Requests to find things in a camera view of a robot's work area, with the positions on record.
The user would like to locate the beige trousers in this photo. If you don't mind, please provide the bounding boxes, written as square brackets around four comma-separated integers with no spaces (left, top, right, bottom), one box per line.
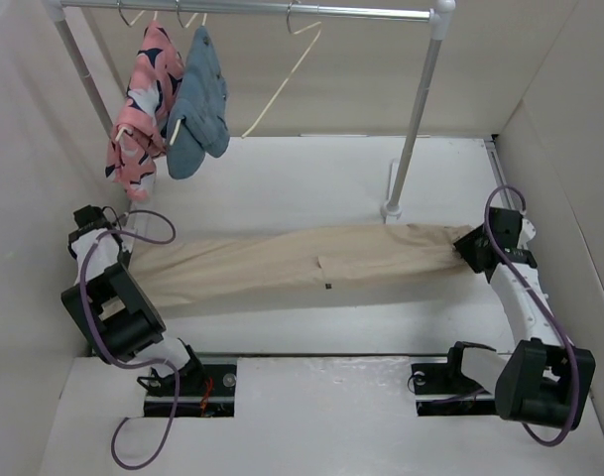
[129,223,472,307]

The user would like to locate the wooden hanger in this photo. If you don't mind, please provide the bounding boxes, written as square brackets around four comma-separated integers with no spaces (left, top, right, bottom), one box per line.
[169,0,208,146]
[113,1,159,140]
[240,1,322,139]

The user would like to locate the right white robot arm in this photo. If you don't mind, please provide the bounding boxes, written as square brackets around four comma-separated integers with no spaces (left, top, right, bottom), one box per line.
[442,206,596,430]

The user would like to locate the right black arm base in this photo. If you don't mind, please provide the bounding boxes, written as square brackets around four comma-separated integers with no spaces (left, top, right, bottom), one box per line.
[408,362,496,417]

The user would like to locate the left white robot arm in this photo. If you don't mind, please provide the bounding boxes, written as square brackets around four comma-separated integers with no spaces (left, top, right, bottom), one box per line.
[60,205,207,394]

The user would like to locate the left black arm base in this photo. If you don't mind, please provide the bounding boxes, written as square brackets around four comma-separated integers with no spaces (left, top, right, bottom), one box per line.
[137,363,237,418]

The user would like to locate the wooden hanger under pink shorts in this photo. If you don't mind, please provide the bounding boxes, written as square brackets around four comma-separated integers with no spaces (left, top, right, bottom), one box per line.
[113,1,159,140]

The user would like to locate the wooden hanger under denim shorts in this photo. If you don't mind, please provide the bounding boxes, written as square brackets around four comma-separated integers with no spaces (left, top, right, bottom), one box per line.
[169,0,208,146]

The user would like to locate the pink floral shorts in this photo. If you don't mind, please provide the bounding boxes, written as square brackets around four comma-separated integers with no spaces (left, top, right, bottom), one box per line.
[105,20,184,202]

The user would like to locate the blue denim shorts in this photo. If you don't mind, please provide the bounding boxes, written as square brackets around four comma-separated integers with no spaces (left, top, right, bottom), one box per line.
[167,26,230,179]

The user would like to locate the metal clothes rack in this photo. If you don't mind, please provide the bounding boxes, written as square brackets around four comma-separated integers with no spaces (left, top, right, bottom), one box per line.
[43,1,456,223]

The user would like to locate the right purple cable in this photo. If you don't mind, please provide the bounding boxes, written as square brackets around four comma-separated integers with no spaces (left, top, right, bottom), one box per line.
[483,183,583,445]

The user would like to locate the purple cable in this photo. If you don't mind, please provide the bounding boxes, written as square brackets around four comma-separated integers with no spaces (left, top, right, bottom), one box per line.
[77,208,181,470]
[483,183,583,445]

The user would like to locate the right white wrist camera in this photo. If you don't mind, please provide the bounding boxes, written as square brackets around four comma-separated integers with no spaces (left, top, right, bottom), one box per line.
[519,217,537,248]

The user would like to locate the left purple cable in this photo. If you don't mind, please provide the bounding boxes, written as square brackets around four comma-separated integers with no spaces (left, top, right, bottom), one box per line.
[77,208,181,470]

